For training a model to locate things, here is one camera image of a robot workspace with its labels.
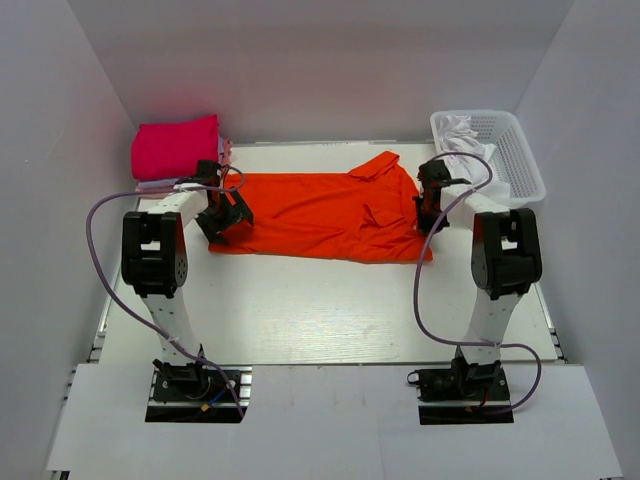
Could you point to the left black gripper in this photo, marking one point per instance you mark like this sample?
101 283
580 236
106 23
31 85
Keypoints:
236 213

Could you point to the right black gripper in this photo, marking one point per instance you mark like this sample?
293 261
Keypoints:
424 224

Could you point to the orange t-shirt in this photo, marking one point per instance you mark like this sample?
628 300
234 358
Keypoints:
365 215

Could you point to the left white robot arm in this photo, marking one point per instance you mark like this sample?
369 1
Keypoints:
155 264

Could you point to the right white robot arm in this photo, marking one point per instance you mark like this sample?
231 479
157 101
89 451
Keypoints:
505 257

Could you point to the crumpled white t-shirt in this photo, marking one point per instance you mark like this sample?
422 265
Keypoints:
455 134

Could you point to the folded pink t-shirt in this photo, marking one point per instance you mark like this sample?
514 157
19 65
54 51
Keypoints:
147 188

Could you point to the folded magenta t-shirt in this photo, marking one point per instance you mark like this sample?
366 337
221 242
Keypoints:
206 127

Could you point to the white plastic basket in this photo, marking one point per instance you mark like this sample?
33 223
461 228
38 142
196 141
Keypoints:
512 160

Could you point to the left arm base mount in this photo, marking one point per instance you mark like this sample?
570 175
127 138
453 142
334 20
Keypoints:
196 394

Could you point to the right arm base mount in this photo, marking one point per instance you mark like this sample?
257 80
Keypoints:
443 402

